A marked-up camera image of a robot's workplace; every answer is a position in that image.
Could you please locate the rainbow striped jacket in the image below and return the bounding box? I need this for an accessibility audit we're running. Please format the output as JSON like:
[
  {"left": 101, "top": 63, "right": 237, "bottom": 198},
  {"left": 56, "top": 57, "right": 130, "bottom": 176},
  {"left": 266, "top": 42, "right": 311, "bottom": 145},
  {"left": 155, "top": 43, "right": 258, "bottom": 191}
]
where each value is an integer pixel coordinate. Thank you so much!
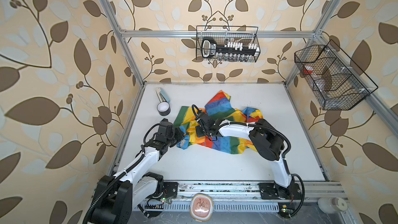
[{"left": 172, "top": 90, "right": 264, "bottom": 155}]

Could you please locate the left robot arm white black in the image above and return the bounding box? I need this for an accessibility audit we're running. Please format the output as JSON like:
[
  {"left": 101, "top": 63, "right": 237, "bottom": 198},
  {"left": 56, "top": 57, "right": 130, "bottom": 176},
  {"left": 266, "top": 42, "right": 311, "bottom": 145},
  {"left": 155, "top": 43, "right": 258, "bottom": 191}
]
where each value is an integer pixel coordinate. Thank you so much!
[{"left": 83, "top": 119, "right": 185, "bottom": 224}]

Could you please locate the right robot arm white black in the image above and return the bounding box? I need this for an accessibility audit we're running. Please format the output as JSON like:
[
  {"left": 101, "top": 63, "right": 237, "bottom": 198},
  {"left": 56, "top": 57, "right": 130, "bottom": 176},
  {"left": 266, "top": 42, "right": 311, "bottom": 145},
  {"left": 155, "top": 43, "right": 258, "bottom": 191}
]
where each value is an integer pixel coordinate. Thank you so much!
[{"left": 193, "top": 110, "right": 305, "bottom": 200}]

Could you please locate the black tape roll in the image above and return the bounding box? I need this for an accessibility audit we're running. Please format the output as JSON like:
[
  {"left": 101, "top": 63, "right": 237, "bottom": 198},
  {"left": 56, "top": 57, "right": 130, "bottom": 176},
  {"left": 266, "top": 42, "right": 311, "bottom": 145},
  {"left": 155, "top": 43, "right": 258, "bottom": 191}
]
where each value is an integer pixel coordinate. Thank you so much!
[{"left": 157, "top": 102, "right": 171, "bottom": 116}]

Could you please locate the pink round timer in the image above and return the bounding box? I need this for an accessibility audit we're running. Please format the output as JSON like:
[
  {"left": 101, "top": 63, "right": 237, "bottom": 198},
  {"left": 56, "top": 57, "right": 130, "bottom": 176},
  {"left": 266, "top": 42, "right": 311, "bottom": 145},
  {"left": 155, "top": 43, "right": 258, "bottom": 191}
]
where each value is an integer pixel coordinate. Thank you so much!
[{"left": 189, "top": 194, "right": 214, "bottom": 222}]

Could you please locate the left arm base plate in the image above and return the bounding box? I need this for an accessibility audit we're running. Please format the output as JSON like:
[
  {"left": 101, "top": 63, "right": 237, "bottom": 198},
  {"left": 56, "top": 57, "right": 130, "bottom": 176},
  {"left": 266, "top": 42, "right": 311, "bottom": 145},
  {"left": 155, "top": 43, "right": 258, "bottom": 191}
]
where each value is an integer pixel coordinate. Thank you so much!
[{"left": 136, "top": 181, "right": 179, "bottom": 200}]

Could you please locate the black socket set rail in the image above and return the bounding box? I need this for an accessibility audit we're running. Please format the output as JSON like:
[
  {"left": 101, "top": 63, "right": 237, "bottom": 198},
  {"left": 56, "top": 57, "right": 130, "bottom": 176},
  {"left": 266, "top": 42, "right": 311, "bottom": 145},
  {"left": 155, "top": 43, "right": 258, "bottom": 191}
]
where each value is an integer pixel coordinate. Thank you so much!
[{"left": 199, "top": 37, "right": 261, "bottom": 59}]

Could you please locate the back wire basket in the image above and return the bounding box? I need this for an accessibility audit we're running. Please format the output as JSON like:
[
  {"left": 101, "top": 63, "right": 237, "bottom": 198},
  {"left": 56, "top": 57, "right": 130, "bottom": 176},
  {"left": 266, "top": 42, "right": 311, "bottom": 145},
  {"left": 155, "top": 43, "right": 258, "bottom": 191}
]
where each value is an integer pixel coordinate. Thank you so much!
[{"left": 195, "top": 25, "right": 261, "bottom": 63}]

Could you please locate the wire basket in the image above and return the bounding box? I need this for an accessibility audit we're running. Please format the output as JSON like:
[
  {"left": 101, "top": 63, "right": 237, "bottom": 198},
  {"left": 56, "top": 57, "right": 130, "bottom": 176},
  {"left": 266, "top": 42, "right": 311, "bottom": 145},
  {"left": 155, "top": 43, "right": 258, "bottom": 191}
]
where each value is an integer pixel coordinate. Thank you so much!
[
  {"left": 294, "top": 39, "right": 378, "bottom": 111},
  {"left": 195, "top": 25, "right": 261, "bottom": 63}
]

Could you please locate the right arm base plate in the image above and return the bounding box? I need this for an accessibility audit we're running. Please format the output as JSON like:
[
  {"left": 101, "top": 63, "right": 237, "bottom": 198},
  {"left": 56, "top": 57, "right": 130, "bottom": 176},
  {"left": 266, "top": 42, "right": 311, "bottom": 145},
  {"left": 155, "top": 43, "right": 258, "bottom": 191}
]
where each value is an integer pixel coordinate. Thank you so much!
[{"left": 258, "top": 181, "right": 304, "bottom": 201}]

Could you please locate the right wire basket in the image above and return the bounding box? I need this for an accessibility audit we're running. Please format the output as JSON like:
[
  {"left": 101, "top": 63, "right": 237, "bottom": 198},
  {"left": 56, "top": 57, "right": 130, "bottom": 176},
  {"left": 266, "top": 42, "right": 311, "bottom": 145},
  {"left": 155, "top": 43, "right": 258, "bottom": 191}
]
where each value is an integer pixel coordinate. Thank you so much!
[{"left": 294, "top": 39, "right": 378, "bottom": 111}]

